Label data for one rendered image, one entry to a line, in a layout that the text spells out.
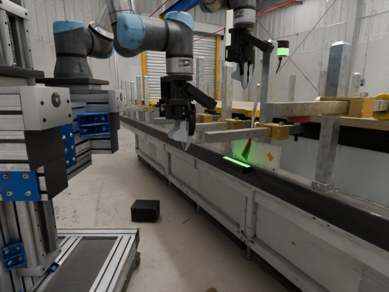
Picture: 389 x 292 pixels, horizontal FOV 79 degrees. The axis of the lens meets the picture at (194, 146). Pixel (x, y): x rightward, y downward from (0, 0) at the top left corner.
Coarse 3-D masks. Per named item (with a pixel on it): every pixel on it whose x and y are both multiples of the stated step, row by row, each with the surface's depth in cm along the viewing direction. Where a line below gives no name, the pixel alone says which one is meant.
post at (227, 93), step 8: (224, 72) 105; (232, 72) 105; (224, 80) 106; (232, 80) 106; (224, 88) 106; (232, 88) 107; (224, 96) 107; (224, 104) 108; (224, 112) 108; (224, 144) 111
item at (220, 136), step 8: (256, 128) 82; (264, 128) 82; (296, 128) 89; (208, 136) 72; (216, 136) 73; (224, 136) 74; (232, 136) 76; (240, 136) 77; (248, 136) 79; (256, 136) 80; (264, 136) 82
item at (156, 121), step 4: (196, 116) 125; (200, 116) 126; (212, 116) 130; (216, 116) 131; (220, 116) 132; (156, 120) 115; (160, 120) 116; (164, 120) 117; (168, 120) 118; (172, 120) 119; (196, 120) 125; (200, 120) 126; (212, 120) 130; (216, 120) 131; (156, 124) 115; (160, 124) 116; (164, 124) 117
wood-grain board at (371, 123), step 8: (216, 104) 174; (232, 104) 174; (240, 104) 174; (248, 104) 174; (232, 112) 133; (240, 112) 127; (312, 120) 90; (320, 120) 87; (344, 120) 79; (352, 120) 77; (360, 120) 75; (368, 120) 73; (376, 120) 71; (384, 120) 71; (368, 128) 73; (376, 128) 71; (384, 128) 70
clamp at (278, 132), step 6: (258, 126) 89; (264, 126) 86; (270, 126) 83; (276, 126) 81; (282, 126) 81; (288, 126) 82; (276, 132) 81; (282, 132) 81; (288, 132) 83; (270, 138) 84; (276, 138) 82; (282, 138) 82
